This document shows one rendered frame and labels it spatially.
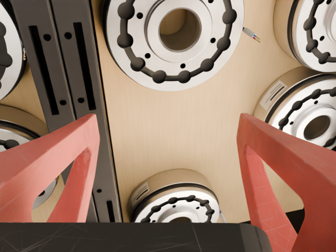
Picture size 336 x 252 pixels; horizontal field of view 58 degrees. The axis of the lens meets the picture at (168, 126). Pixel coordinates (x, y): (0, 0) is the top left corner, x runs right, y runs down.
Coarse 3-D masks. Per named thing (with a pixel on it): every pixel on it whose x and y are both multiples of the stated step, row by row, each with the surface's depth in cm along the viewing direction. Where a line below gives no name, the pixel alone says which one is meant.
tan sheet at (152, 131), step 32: (96, 0) 22; (256, 0) 25; (96, 32) 23; (160, 32) 25; (256, 32) 27; (256, 64) 29; (288, 64) 29; (128, 96) 27; (160, 96) 28; (192, 96) 29; (224, 96) 30; (256, 96) 31; (128, 128) 29; (160, 128) 30; (192, 128) 31; (224, 128) 32; (128, 160) 31; (160, 160) 32; (192, 160) 34; (224, 160) 35; (128, 192) 34; (224, 192) 38; (288, 192) 42
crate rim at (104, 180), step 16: (64, 0) 13; (80, 0) 13; (64, 16) 13; (80, 16) 13; (64, 32) 13; (80, 32) 15; (64, 48) 14; (80, 48) 15; (64, 64) 14; (80, 64) 14; (96, 64) 14; (80, 80) 15; (96, 80) 15; (80, 96) 15; (96, 96) 15; (80, 112) 16; (96, 112) 16; (96, 176) 18; (112, 176) 19; (96, 192) 19; (112, 192) 19; (96, 208) 20; (112, 208) 22
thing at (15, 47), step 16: (0, 0) 18; (0, 16) 18; (0, 32) 19; (16, 32) 19; (0, 48) 20; (16, 48) 20; (0, 64) 20; (16, 64) 20; (0, 80) 21; (16, 80) 21; (0, 96) 21
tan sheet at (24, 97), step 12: (24, 72) 24; (24, 84) 24; (12, 96) 25; (24, 96) 25; (36, 96) 25; (24, 108) 25; (36, 108) 26; (60, 180) 31; (60, 192) 32; (48, 204) 32; (36, 216) 33; (48, 216) 33
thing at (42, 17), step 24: (24, 0) 12; (48, 0) 12; (24, 24) 13; (48, 24) 13; (24, 48) 13; (48, 48) 13; (48, 72) 15; (48, 120) 15; (72, 120) 16; (96, 216) 20
